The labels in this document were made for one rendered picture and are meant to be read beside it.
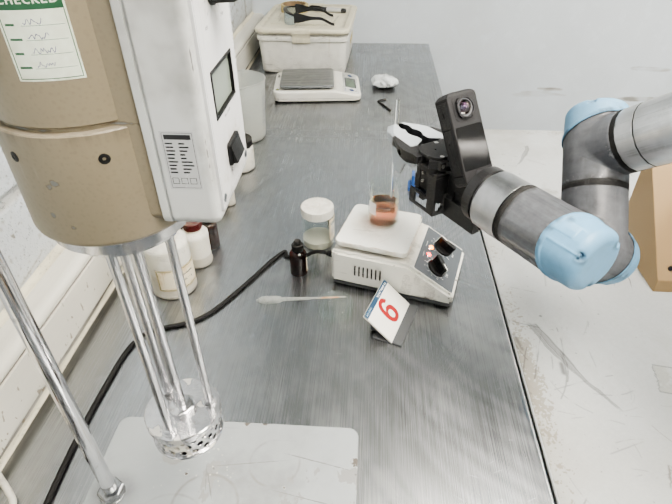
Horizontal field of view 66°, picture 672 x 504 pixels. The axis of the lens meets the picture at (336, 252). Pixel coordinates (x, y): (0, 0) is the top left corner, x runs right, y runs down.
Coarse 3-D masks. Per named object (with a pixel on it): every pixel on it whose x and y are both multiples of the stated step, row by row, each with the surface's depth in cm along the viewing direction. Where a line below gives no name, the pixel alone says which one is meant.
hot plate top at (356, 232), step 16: (352, 224) 86; (368, 224) 86; (400, 224) 86; (416, 224) 86; (336, 240) 82; (352, 240) 82; (368, 240) 82; (384, 240) 82; (400, 240) 82; (400, 256) 80
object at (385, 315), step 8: (384, 296) 80; (392, 296) 81; (376, 304) 78; (384, 304) 79; (392, 304) 80; (400, 304) 81; (376, 312) 77; (384, 312) 78; (392, 312) 79; (400, 312) 80; (376, 320) 76; (384, 320) 77; (392, 320) 78; (384, 328) 76; (392, 328) 77
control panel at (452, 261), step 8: (432, 232) 88; (424, 240) 86; (432, 240) 87; (424, 248) 84; (456, 248) 89; (424, 256) 83; (432, 256) 84; (448, 256) 86; (456, 256) 87; (416, 264) 81; (424, 264) 82; (448, 264) 85; (456, 264) 86; (424, 272) 81; (448, 272) 84; (456, 272) 85; (440, 280) 81; (448, 280) 82; (448, 288) 81
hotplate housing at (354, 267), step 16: (416, 240) 85; (336, 256) 83; (352, 256) 82; (368, 256) 82; (384, 256) 82; (416, 256) 82; (336, 272) 85; (352, 272) 84; (368, 272) 83; (384, 272) 82; (400, 272) 81; (416, 272) 80; (368, 288) 85; (400, 288) 83; (416, 288) 82; (432, 288) 80; (448, 304) 82
